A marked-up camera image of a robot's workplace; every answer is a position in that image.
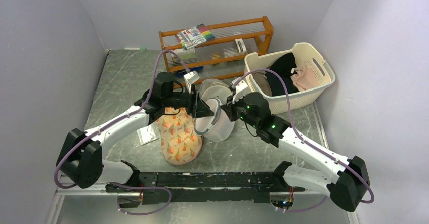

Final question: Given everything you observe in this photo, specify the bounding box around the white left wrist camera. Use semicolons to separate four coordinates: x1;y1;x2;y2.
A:
183;71;200;93

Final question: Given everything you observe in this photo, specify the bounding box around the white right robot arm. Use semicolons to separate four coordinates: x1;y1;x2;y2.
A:
221;93;374;212

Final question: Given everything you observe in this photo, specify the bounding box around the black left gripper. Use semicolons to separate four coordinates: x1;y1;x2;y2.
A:
163;83;214;119

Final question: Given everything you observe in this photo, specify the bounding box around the white clip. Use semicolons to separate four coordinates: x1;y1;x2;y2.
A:
235;38;247;54

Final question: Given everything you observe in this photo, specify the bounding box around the floral orange laundry bag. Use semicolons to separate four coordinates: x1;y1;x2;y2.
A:
156;107;203;166

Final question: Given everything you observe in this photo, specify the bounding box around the white green box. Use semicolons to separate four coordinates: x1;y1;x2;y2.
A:
168;48;196;63

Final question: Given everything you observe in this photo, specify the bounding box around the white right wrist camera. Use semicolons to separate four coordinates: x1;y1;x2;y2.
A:
231;78;250;104

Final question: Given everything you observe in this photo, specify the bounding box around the blue flat box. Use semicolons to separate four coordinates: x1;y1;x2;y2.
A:
174;66;204;78

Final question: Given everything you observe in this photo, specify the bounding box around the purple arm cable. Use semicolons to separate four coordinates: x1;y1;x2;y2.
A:
53;50;192;216
231;68;375;214

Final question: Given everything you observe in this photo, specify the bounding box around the beige mesh laundry bag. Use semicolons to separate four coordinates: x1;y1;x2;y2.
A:
199;78;232;101

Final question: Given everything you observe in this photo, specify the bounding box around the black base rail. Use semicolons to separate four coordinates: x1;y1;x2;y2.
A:
105;171;304;205

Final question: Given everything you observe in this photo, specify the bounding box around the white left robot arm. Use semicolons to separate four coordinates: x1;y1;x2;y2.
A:
54;71;213;192

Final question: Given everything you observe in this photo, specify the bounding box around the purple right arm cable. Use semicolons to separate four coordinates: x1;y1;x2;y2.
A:
231;68;375;214

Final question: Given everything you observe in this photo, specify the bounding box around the green white marker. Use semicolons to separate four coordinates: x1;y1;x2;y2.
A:
124;47;146;51

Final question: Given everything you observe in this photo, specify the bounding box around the black garment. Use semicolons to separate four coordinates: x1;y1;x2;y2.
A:
266;53;299;97

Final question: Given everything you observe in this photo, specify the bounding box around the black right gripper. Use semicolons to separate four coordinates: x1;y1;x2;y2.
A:
221;91;260;129

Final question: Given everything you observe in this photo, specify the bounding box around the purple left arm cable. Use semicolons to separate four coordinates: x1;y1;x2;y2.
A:
53;50;192;216

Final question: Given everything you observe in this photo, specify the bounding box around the orange wooden shelf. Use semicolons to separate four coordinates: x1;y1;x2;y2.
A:
159;16;274;84

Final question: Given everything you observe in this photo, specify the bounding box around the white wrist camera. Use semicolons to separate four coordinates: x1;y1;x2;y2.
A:
231;78;250;104
183;71;200;93

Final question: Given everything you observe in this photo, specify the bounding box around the clear blister pack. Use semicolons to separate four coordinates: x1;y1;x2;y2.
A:
137;125;159;146

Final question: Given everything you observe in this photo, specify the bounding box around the pink garment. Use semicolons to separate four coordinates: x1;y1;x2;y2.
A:
290;65;319;92

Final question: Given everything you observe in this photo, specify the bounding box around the aluminium frame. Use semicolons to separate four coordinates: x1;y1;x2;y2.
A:
52;183;358;223

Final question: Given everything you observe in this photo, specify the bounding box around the brown bra cup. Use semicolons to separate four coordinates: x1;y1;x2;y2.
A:
252;72;272;97

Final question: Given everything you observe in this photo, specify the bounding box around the colour marker pack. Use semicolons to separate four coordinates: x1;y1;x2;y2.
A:
175;23;215;50

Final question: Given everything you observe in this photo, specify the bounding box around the white mesh laundry bag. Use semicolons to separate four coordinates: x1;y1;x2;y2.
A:
194;98;235;142

